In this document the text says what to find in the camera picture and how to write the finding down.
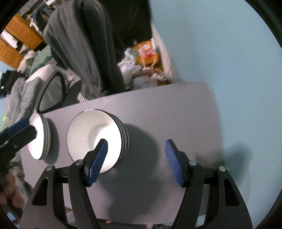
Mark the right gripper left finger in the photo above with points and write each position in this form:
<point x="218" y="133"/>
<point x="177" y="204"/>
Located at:
<point x="45" y="207"/>

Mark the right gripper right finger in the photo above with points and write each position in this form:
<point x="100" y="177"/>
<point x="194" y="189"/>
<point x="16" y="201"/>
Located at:
<point x="226" y="207"/>

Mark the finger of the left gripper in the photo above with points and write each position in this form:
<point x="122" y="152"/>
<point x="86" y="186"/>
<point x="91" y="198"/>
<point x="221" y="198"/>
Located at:
<point x="19" y="140"/>
<point x="15" y="128"/>

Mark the white ribbed bowl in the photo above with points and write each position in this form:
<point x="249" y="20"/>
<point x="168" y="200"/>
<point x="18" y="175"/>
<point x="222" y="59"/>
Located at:
<point x="127" y="140"/>
<point x="87" y="129"/>
<point x="122" y="140"/>

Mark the white plate black rim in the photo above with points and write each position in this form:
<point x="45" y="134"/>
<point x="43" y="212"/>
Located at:
<point x="48" y="137"/>

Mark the left hand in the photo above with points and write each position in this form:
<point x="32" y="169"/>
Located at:
<point x="11" y="191"/>

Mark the grey green quilted blanket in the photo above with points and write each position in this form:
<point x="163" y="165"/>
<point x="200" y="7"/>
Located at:
<point x="22" y="100"/>

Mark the black clothes pile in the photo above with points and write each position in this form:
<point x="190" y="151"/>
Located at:
<point x="8" y="79"/>

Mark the white bed sheet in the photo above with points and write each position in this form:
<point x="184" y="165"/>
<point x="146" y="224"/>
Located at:
<point x="44" y="73"/>

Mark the orange wooden dresser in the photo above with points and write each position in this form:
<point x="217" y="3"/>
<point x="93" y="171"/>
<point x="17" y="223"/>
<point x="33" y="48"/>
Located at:
<point x="24" y="34"/>

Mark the dark grey fleece garment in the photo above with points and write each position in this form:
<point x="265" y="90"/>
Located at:
<point x="80" y="34"/>

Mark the black office chair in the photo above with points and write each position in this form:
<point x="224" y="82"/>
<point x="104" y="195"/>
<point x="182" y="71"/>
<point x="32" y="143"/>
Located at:
<point x="130" y="21"/>

